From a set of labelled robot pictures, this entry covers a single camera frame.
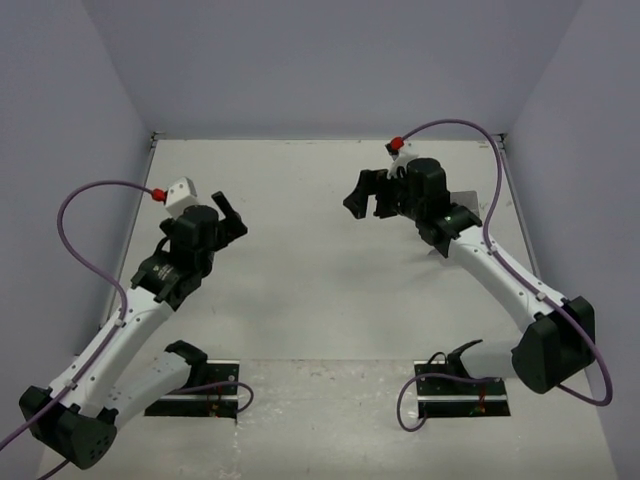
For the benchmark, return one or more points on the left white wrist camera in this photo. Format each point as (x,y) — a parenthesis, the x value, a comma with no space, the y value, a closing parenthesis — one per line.
(180,195)

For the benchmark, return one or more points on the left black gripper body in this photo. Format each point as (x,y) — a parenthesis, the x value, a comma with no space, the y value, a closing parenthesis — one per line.
(226,232)

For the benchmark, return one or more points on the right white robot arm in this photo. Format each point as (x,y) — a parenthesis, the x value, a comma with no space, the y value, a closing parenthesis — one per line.
(557,332)

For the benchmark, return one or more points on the white divided utensil container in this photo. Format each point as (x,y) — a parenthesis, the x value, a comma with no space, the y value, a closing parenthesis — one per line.
(468,199)

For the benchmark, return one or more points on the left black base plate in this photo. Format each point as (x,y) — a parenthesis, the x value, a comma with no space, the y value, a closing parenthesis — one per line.
(217,402)

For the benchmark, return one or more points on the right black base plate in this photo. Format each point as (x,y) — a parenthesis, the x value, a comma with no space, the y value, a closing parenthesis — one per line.
(442,398)

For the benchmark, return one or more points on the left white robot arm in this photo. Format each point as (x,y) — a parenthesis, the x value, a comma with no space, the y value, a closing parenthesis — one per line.
(79,414)

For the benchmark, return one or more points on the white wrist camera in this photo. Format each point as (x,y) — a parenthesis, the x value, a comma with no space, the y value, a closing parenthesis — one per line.
(180,195)
(401,153)

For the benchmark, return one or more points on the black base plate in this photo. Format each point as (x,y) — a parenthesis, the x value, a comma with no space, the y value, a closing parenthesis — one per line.
(217,402)
(442,398)

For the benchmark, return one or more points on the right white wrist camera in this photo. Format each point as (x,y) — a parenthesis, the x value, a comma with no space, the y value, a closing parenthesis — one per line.
(401,153)

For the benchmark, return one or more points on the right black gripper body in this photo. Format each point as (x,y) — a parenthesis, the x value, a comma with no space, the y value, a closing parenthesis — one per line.
(393,198)

